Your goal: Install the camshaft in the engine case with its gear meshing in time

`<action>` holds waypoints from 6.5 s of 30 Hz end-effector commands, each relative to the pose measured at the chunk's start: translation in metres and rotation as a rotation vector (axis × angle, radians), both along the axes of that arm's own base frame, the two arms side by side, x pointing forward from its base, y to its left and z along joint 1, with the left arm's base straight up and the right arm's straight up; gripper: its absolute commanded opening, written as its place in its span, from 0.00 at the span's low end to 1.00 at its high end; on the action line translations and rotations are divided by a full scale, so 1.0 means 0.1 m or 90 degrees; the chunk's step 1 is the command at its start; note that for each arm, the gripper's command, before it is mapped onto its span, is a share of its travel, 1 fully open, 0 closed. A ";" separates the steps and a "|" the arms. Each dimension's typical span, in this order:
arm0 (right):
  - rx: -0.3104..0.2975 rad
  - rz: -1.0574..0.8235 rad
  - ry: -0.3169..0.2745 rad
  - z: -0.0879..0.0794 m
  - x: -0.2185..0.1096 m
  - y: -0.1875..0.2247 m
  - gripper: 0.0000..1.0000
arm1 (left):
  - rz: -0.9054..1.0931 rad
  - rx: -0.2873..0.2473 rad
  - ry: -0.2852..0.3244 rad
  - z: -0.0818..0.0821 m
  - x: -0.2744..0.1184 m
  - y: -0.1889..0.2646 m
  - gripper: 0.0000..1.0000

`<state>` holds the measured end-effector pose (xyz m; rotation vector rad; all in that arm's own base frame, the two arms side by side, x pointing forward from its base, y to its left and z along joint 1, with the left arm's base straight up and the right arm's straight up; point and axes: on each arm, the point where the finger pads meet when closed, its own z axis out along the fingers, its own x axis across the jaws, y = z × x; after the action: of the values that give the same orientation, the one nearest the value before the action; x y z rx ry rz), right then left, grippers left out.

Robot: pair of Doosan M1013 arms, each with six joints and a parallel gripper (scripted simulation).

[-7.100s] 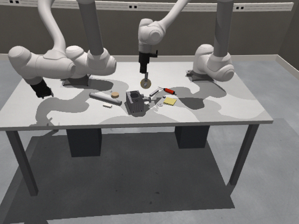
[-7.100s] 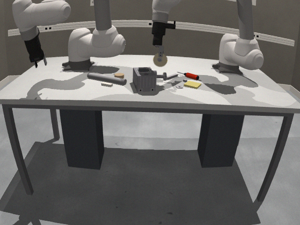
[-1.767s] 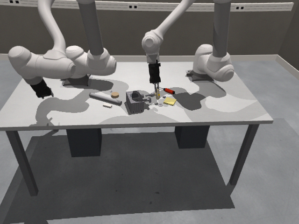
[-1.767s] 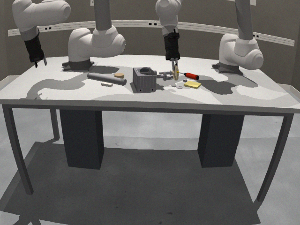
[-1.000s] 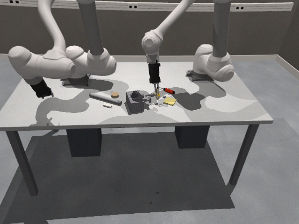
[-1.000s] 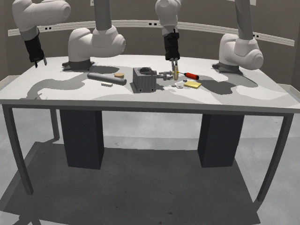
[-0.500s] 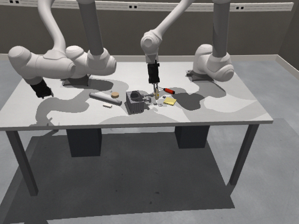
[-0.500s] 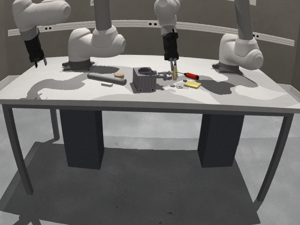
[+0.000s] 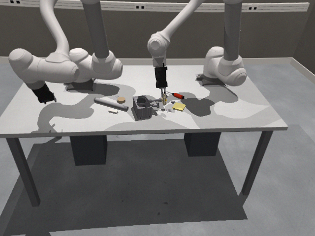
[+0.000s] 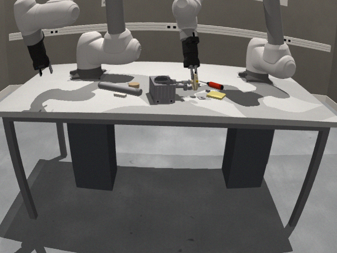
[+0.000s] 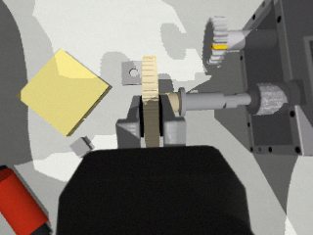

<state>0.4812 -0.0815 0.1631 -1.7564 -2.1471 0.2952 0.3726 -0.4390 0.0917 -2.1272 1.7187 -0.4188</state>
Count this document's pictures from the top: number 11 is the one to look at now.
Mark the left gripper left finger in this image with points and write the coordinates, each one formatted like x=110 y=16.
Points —
x=130 y=130

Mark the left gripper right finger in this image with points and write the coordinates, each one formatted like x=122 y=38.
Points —
x=172 y=128

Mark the grey square washer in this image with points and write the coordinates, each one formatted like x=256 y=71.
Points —
x=126 y=67

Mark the red cylinder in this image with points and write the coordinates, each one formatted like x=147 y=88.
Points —
x=19 y=208

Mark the tan gear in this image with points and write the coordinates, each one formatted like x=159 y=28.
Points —
x=180 y=101

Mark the pale yellow square pad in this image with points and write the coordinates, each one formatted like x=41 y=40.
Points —
x=64 y=92

